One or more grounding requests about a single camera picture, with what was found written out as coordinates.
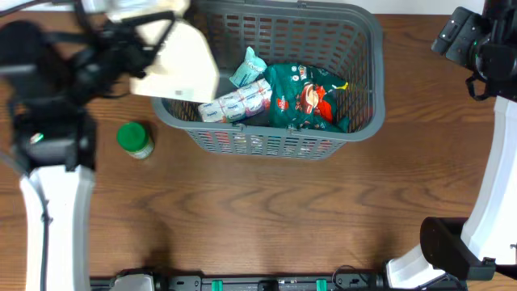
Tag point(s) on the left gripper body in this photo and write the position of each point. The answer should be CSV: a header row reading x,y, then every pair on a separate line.
x,y
101,80

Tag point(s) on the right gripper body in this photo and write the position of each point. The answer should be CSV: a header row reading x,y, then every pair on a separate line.
x,y
464,37

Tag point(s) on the green-lid jar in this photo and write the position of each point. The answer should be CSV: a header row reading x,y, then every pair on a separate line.
x,y
135,140

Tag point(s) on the small white-teal pouch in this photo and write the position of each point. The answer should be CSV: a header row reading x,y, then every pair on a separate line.
x,y
248,70

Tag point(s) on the tissue multipack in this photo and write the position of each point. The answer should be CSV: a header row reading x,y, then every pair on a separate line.
x,y
245,102

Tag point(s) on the green coffee bag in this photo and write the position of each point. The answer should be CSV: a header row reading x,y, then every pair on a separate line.
x,y
305,97

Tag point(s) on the beige paper pouch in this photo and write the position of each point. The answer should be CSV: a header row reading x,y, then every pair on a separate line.
x,y
184,68

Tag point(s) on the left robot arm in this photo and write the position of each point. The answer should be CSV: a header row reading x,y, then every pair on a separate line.
x,y
53,77

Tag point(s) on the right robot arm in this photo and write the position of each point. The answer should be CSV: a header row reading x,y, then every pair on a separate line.
x,y
455,250

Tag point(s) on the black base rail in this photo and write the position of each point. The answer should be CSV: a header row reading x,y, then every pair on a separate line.
x,y
154,281

